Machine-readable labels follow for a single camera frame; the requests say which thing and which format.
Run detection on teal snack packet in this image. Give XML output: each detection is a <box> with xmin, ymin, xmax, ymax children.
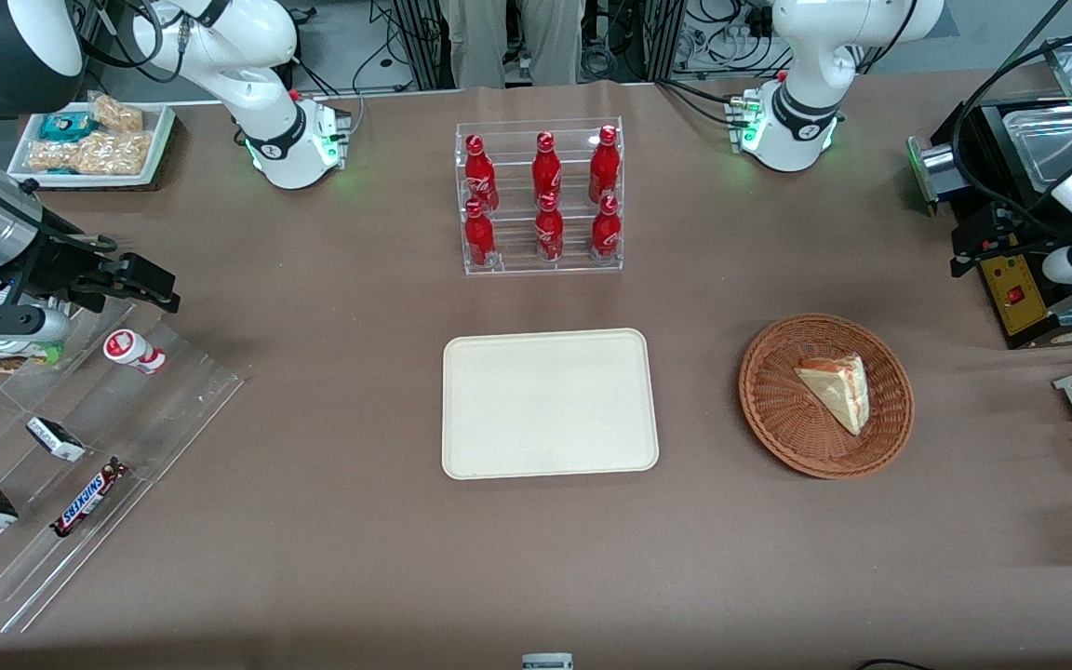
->
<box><xmin>37</xmin><ymin>111</ymin><xmax>96</xmax><ymax>142</ymax></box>

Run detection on person in khaki trousers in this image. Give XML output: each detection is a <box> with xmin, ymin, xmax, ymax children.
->
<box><xmin>438</xmin><ymin>0</ymin><xmax>586</xmax><ymax>91</ymax></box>

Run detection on brown wicker basket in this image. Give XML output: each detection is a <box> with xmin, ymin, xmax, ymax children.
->
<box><xmin>739</xmin><ymin>314</ymin><xmax>916</xmax><ymax>480</ymax></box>

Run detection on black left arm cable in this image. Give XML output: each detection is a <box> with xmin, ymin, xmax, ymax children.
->
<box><xmin>949</xmin><ymin>19</ymin><xmax>1072</xmax><ymax>238</ymax></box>

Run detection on triangular sandwich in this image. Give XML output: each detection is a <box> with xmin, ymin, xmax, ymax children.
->
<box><xmin>794</xmin><ymin>354</ymin><xmax>871</xmax><ymax>436</ymax></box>

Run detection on small peanut snack bag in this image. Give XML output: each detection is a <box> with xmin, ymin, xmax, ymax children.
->
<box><xmin>87</xmin><ymin>92</ymin><xmax>145</xmax><ymax>133</ymax></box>

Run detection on green capped small bottle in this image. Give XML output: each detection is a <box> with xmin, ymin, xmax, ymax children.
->
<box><xmin>0</xmin><ymin>337</ymin><xmax>65</xmax><ymax>374</ymax></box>

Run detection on brown snickers bar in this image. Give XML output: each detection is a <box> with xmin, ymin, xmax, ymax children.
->
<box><xmin>49</xmin><ymin>457</ymin><xmax>131</xmax><ymax>539</ymax></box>

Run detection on red cola bottle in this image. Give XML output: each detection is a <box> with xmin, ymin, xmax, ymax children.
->
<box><xmin>535</xmin><ymin>194</ymin><xmax>566</xmax><ymax>262</ymax></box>
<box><xmin>463</xmin><ymin>134</ymin><xmax>501</xmax><ymax>213</ymax></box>
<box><xmin>532</xmin><ymin>131</ymin><xmax>563</xmax><ymax>206</ymax></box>
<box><xmin>589</xmin><ymin>125</ymin><xmax>622</xmax><ymax>204</ymax></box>
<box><xmin>591</xmin><ymin>195</ymin><xmax>623</xmax><ymax>260</ymax></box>
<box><xmin>463</xmin><ymin>199</ymin><xmax>498</xmax><ymax>269</ymax></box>

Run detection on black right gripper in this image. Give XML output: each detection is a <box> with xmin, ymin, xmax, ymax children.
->
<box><xmin>7</xmin><ymin>208</ymin><xmax>181</xmax><ymax>314</ymax></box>

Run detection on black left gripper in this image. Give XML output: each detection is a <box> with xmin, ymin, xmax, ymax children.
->
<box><xmin>950</xmin><ymin>199</ymin><xmax>1059</xmax><ymax>279</ymax></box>

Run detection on black aluminium frame post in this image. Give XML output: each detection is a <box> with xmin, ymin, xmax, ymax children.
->
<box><xmin>642</xmin><ymin>0</ymin><xmax>687</xmax><ymax>84</ymax></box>
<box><xmin>403</xmin><ymin>0</ymin><xmax>445</xmax><ymax>92</ymax></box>

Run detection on white snack tray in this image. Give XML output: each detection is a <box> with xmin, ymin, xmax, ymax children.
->
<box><xmin>6</xmin><ymin>101</ymin><xmax>177</xmax><ymax>191</ymax></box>

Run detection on cream plastic tray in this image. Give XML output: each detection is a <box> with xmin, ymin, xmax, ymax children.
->
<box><xmin>442</xmin><ymin>328</ymin><xmax>661</xmax><ymax>481</ymax></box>

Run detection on white red yogurt bottle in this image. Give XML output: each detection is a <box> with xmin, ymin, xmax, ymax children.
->
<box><xmin>103</xmin><ymin>328</ymin><xmax>168</xmax><ymax>376</ymax></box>

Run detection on black grill appliance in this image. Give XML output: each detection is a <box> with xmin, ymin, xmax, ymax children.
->
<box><xmin>906</xmin><ymin>91</ymin><xmax>1072</xmax><ymax>352</ymax></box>

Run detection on large peanut snack bag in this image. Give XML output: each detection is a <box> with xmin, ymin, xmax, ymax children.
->
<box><xmin>28</xmin><ymin>129</ymin><xmax>154</xmax><ymax>178</ymax></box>

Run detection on clear acrylic stepped display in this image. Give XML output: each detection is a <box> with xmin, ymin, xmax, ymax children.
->
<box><xmin>0</xmin><ymin>298</ymin><xmax>246</xmax><ymax>635</ymax></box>

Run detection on clear acrylic bottle rack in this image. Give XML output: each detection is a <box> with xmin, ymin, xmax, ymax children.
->
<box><xmin>455</xmin><ymin>116</ymin><xmax>626</xmax><ymax>277</ymax></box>

